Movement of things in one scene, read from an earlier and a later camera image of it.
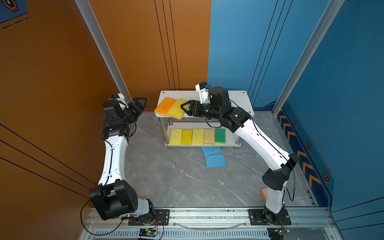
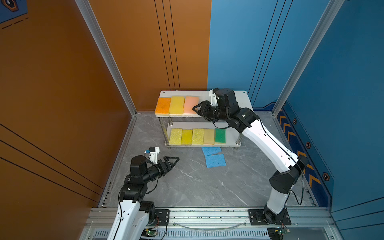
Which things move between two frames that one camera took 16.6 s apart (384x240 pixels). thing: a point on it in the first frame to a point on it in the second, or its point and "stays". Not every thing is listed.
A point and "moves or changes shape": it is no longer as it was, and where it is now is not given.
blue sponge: (207, 150) stays
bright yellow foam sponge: (186, 136) stays
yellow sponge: (175, 111) moves or changes shape
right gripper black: (193, 103) stays
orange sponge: (164, 106) moves or changes shape
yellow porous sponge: (197, 137) stays
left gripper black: (139, 109) to (168, 167)
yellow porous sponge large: (175, 136) stays
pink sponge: (264, 192) moves or changes shape
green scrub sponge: (220, 135) stays
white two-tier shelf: (188, 123) stays
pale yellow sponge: (209, 136) stays
